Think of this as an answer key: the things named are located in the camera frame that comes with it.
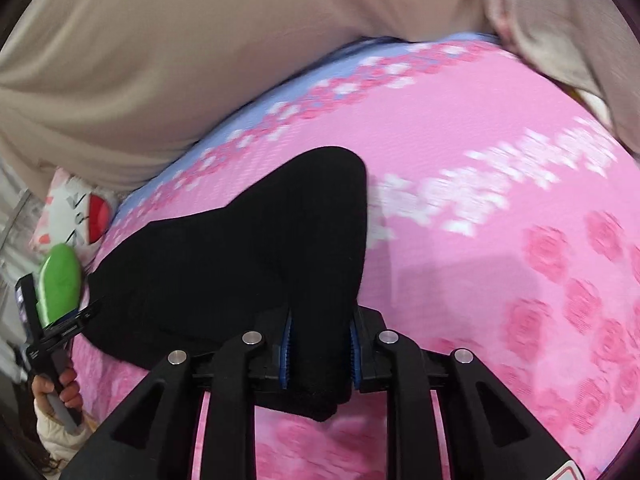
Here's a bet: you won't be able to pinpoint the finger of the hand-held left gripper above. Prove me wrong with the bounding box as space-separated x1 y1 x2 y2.
42 299 102 347

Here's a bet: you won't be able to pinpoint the beige quilt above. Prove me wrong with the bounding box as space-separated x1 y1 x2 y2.
0 0 501 196

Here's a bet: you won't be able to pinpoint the pink floral bed sheet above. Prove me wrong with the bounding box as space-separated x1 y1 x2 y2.
67 32 640 480

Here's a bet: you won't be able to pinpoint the person's left forearm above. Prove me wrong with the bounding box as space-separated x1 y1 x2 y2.
35 406 97 477

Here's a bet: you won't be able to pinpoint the pale floral cloth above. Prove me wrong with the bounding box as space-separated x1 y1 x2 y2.
475 0 640 156

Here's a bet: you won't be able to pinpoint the person's left hand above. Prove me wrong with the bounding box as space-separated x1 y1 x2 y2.
31 367 85 417

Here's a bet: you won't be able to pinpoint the black pants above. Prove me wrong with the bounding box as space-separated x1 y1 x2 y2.
84 146 370 423

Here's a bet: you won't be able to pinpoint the white cartoon print pillow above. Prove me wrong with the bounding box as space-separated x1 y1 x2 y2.
29 167 118 263

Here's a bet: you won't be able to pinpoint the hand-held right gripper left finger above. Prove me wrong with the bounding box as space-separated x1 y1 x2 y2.
60 305 294 480

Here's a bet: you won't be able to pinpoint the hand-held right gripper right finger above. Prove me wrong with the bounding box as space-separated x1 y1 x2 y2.
349 305 587 480

